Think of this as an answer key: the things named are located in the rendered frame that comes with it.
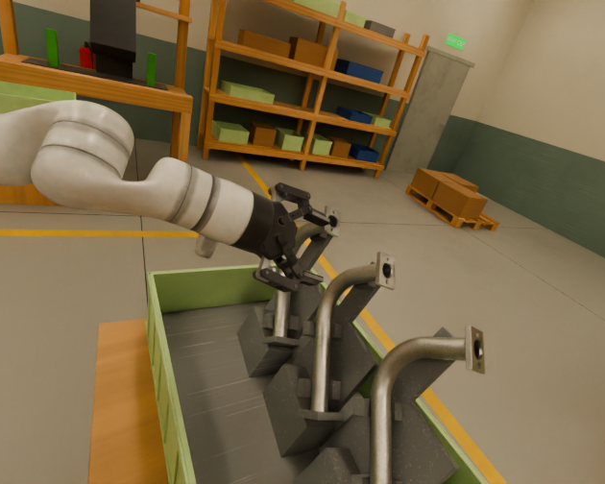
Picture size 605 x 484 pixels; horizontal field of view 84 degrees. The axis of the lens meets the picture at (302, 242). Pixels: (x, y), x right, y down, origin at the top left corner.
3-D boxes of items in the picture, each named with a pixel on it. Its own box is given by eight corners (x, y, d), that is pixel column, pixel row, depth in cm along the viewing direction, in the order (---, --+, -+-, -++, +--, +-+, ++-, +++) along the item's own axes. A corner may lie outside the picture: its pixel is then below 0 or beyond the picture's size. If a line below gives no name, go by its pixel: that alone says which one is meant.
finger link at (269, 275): (253, 269, 44) (288, 280, 47) (250, 282, 44) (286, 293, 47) (263, 266, 42) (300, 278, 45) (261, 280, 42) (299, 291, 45)
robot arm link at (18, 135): (118, 89, 32) (-18, 82, 33) (86, 168, 29) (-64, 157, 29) (151, 138, 38) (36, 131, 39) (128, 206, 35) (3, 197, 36)
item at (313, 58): (379, 180, 586) (433, 34, 483) (203, 160, 445) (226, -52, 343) (362, 168, 627) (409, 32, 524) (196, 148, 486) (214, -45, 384)
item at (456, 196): (404, 192, 553) (415, 166, 532) (441, 197, 585) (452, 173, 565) (453, 228, 458) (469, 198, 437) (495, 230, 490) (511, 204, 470)
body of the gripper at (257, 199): (241, 240, 38) (304, 263, 43) (254, 176, 41) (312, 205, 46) (213, 252, 44) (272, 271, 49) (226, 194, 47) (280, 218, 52)
